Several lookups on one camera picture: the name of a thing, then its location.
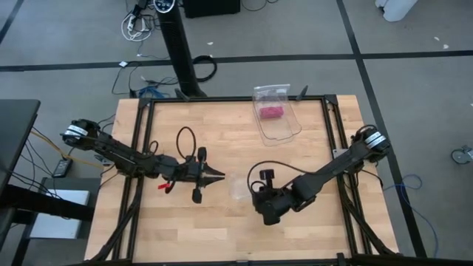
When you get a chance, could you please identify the white plastic object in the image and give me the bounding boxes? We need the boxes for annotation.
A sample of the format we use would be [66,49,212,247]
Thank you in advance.
[375,0,420,23]

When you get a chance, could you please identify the pink bandage roll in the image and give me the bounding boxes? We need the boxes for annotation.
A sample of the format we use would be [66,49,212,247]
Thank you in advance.
[259,105,285,120]

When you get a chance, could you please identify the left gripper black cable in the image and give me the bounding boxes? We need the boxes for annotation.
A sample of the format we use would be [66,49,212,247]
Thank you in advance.
[176,126,198,161]

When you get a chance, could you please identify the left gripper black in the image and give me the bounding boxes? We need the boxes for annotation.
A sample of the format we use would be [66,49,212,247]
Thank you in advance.
[171,146,227,205]

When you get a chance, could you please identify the black desk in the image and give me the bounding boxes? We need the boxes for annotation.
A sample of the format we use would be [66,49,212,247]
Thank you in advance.
[0,98,42,193]

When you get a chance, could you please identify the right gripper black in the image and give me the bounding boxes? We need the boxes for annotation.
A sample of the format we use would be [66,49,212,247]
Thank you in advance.
[251,168,297,227]

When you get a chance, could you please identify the black coiled cable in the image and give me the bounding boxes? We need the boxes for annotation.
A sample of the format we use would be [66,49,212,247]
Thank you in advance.
[191,55,219,83]

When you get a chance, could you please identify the grey caster wheel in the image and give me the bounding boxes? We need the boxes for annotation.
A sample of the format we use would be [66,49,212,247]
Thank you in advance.
[450,145,473,166]

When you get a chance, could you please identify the black power adapter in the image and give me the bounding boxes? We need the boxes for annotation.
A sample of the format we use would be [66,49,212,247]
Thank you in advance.
[52,157,74,179]

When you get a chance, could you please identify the black metal table frame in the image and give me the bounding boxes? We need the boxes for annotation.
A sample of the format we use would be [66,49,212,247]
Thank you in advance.
[84,94,402,266]

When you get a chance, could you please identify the black box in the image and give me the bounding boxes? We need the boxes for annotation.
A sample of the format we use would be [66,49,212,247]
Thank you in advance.
[183,0,242,19]

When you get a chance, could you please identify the white power strip cables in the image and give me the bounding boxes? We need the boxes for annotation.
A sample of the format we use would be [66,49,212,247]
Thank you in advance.
[120,10,154,43]

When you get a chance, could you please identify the grey cart with white top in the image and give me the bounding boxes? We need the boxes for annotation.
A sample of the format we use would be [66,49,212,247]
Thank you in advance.
[21,177,102,241]

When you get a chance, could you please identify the black floor cable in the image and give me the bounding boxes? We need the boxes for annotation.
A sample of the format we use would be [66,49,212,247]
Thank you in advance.
[110,61,179,99]

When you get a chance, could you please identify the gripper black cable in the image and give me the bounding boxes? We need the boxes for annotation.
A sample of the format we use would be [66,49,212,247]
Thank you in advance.
[176,126,198,161]
[246,160,328,194]

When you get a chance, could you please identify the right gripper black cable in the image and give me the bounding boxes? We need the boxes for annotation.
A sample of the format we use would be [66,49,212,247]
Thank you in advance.
[246,160,328,194]

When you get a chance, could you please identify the blue floor cable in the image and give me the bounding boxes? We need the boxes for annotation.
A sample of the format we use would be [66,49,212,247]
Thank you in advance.
[137,85,165,100]
[382,173,440,259]

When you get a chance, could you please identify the yellow floor cable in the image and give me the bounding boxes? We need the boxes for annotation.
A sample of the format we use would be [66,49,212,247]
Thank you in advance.
[30,129,106,171]

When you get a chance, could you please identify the black tower fan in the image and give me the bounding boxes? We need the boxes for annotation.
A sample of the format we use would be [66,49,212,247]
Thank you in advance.
[153,0,208,100]

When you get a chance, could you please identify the clear plastic zip bag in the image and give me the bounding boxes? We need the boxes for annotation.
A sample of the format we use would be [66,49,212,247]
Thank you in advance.
[228,171,257,202]
[252,83,303,148]

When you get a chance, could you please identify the black frame clamp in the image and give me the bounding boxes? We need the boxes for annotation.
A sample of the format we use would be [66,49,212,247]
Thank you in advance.
[295,84,310,102]
[174,87,191,103]

